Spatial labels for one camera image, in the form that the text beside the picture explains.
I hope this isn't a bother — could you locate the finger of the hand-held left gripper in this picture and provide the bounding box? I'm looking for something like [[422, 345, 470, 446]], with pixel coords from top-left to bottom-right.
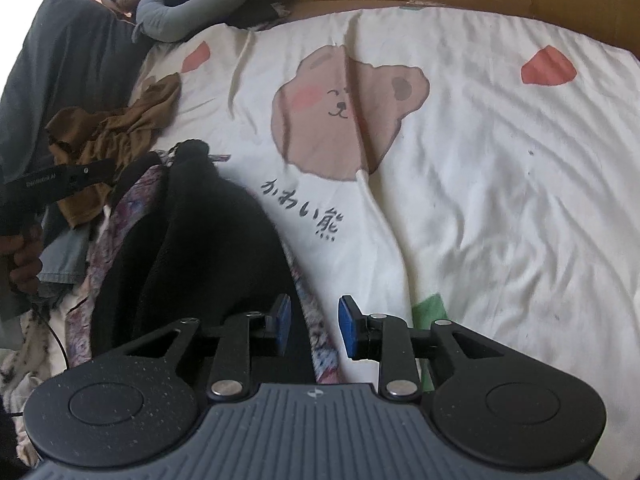
[[70, 158, 117, 188]]

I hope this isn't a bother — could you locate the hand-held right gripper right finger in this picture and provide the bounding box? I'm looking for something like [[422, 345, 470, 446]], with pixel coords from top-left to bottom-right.
[[338, 295, 507, 402]]

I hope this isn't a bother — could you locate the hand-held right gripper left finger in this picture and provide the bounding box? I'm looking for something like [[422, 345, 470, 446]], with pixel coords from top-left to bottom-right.
[[122, 293, 294, 402]]

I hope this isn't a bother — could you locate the black garment with printed side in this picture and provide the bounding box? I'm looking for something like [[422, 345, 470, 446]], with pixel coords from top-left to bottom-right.
[[65, 139, 347, 388]]

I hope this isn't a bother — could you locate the person's left hand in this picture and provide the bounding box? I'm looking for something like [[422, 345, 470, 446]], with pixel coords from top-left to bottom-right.
[[0, 224, 45, 297]]

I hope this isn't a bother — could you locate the brown crumpled garment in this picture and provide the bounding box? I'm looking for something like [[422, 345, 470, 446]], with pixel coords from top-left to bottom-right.
[[45, 72, 182, 229]]

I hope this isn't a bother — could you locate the blue denim garment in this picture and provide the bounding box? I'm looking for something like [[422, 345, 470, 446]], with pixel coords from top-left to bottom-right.
[[37, 207, 94, 287]]

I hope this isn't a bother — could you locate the dark grey pillow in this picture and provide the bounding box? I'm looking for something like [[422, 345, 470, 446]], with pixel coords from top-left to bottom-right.
[[0, 0, 157, 318]]

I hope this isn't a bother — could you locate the white speckled cloth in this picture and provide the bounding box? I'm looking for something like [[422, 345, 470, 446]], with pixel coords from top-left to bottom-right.
[[0, 290, 72, 471]]

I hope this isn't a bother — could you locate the grey neck pillow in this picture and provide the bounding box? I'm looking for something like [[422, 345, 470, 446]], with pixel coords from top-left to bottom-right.
[[132, 0, 254, 44]]

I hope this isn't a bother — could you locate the white bear print bedsheet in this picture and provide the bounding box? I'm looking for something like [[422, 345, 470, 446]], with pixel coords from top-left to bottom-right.
[[125, 2, 640, 397]]

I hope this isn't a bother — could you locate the black cloth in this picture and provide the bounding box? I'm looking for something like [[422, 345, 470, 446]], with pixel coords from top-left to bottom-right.
[[220, 0, 301, 31]]

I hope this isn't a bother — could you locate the black cable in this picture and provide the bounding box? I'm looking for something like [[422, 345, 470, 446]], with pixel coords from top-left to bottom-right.
[[10, 294, 69, 417]]

